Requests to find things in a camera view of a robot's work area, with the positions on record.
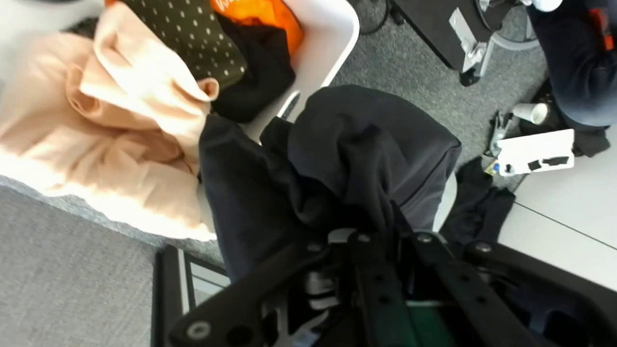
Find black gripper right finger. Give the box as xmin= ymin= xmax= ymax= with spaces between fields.
xmin=401 ymin=230 xmax=617 ymax=347

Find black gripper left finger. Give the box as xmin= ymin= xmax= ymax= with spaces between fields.
xmin=168 ymin=230 xmax=421 ymax=347

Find black clothing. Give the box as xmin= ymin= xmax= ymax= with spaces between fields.
xmin=199 ymin=85 xmax=463 ymax=288

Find black fabric pile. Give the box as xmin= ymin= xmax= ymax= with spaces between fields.
xmin=442 ymin=156 xmax=517 ymax=253

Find white box black slots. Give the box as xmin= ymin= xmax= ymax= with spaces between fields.
xmin=492 ymin=126 xmax=579 ymax=180

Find white cup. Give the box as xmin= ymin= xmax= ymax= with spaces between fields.
xmin=511 ymin=101 xmax=552 ymax=127

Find small black cloth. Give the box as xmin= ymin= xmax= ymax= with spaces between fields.
xmin=214 ymin=25 xmax=299 ymax=126

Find black perforated board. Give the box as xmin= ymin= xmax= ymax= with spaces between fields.
xmin=392 ymin=0 xmax=490 ymax=74

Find orange cloth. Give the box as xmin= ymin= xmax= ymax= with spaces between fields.
xmin=211 ymin=0 xmax=307 ymax=56

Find dark dotted cloth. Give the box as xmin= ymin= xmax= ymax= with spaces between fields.
xmin=122 ymin=0 xmax=249 ymax=93

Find peach cloth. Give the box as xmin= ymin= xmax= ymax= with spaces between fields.
xmin=0 ymin=2 xmax=222 ymax=243

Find black metal frame leg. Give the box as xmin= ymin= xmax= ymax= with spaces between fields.
xmin=151 ymin=241 xmax=195 ymax=347

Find orange handled black clamp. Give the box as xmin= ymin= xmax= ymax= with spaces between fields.
xmin=448 ymin=4 xmax=496 ymax=89

